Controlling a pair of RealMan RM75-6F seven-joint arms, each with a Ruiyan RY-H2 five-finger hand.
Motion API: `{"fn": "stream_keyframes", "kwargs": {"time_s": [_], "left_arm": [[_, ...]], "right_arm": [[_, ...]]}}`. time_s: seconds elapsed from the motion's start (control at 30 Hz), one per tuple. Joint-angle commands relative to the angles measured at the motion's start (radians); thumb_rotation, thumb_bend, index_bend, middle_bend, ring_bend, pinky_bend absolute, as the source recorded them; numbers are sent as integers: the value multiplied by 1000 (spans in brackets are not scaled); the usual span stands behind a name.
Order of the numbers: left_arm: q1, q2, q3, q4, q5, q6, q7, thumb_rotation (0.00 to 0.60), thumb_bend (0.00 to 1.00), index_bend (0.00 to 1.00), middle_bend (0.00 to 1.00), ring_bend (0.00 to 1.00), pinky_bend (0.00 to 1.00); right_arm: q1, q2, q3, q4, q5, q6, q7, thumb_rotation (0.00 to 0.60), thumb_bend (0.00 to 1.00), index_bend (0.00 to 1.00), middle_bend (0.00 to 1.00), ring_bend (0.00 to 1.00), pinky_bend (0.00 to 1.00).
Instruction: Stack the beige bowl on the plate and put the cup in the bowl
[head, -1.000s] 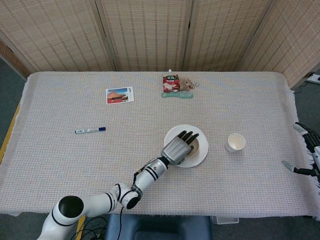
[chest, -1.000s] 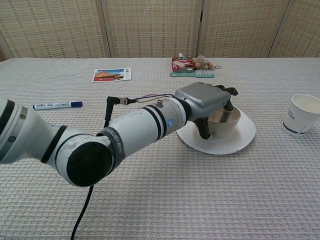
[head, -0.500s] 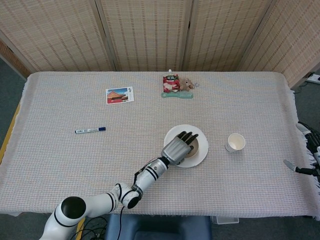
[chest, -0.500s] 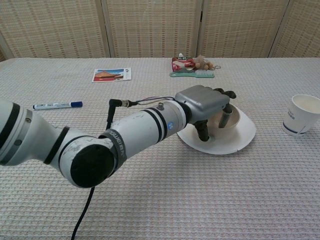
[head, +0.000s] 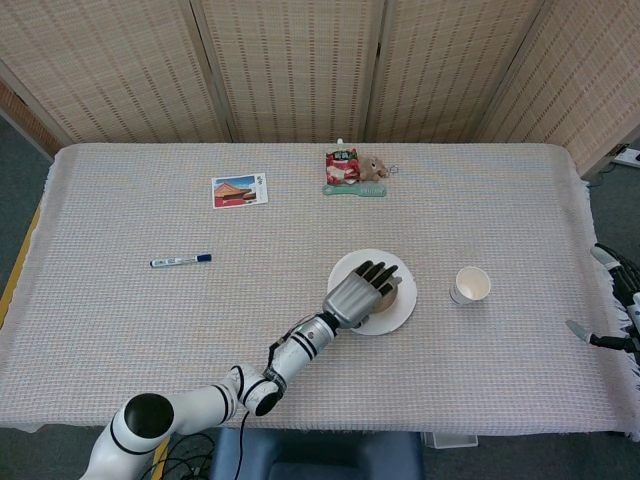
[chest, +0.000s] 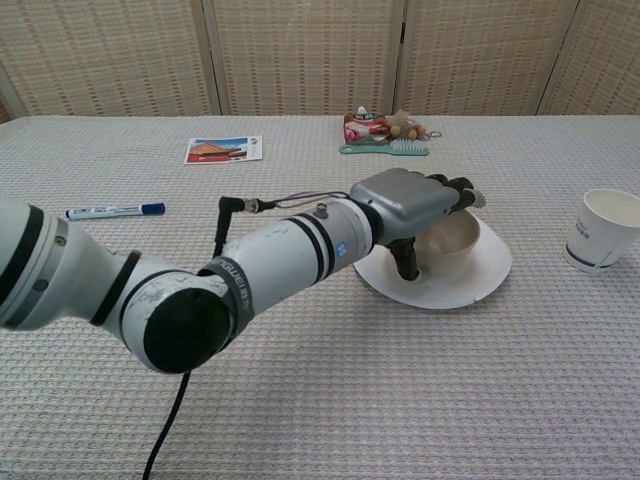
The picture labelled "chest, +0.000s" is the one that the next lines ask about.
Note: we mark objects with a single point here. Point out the white paper cup blue print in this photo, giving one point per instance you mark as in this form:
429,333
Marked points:
595,240

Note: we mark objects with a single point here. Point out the white paper plate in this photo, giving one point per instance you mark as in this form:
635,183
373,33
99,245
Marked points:
450,290

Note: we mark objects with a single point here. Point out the blue whiteboard marker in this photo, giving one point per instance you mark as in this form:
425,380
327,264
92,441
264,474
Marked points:
110,210

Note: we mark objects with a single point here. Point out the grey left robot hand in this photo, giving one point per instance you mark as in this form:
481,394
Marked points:
405,200

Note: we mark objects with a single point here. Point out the woven folding screen panel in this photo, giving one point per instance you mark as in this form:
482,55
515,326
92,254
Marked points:
480,55
110,55
605,60
310,55

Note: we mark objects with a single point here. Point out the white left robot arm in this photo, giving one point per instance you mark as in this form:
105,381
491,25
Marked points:
280,250

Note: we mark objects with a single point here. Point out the beige waffle tablecloth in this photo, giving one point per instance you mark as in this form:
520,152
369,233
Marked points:
400,390

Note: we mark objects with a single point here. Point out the red palace postcard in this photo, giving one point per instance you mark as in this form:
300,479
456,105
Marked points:
220,151

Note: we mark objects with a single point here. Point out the green plastic brush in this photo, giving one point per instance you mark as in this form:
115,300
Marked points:
370,149

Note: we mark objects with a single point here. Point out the small beige bowl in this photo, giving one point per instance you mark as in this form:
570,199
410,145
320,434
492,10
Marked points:
455,240

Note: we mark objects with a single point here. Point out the red snack packet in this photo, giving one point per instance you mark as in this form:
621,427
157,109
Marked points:
357,129

